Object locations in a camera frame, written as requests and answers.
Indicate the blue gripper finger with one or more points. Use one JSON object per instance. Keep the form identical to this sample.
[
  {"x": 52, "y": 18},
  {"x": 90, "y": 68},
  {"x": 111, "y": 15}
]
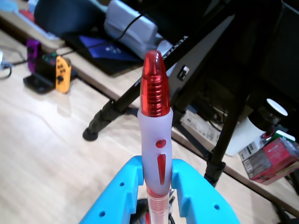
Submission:
[
  {"x": 201, "y": 205},
  {"x": 112, "y": 203}
]

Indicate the red pen with white grip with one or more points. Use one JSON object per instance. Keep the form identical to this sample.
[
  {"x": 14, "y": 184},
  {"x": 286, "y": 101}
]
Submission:
[{"x": 155, "y": 130}]

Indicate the black mesh pen holder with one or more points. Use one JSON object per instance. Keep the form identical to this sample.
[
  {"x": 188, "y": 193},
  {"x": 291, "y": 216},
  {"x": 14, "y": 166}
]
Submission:
[{"x": 141, "y": 210}]

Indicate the flat cardboard box with labels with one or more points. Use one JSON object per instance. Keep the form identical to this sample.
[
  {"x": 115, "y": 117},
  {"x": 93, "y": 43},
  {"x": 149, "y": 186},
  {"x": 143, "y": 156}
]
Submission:
[{"x": 201, "y": 128}]

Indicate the white tumbler with black lid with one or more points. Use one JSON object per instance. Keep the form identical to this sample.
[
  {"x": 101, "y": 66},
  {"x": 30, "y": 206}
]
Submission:
[{"x": 243, "y": 135}]

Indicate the red cardboard box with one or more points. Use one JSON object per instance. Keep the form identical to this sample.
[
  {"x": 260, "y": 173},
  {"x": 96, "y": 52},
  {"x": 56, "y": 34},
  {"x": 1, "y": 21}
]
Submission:
[{"x": 275, "y": 158}]

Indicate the black tripod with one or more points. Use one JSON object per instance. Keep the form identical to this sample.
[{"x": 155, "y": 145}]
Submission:
[{"x": 121, "y": 100}]

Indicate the white and green box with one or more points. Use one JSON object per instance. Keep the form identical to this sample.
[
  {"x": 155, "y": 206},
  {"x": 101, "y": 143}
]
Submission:
[{"x": 285, "y": 136}]

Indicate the black laptop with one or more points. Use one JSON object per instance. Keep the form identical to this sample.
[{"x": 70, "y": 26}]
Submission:
[{"x": 109, "y": 67}]

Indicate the orange game controller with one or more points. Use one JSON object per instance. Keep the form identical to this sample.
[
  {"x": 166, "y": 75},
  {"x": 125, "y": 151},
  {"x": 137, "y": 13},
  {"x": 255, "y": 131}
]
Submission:
[{"x": 63, "y": 74}]

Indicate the black controller dock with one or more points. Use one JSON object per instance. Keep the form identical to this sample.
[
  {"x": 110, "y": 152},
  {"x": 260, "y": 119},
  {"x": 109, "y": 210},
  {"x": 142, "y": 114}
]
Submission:
[{"x": 37, "y": 84}]

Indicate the blue booklet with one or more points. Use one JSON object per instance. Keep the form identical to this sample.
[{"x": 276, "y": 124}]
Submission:
[{"x": 109, "y": 50}]

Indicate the purple game controller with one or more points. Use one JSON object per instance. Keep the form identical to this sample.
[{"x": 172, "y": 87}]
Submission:
[{"x": 32, "y": 56}]

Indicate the grey fabric pouch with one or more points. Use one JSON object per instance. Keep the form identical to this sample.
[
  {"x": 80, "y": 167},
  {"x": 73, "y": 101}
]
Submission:
[{"x": 112, "y": 21}]

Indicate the dark blue bag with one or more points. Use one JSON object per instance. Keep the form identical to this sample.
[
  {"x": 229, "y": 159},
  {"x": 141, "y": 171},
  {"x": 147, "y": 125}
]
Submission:
[{"x": 65, "y": 16}]

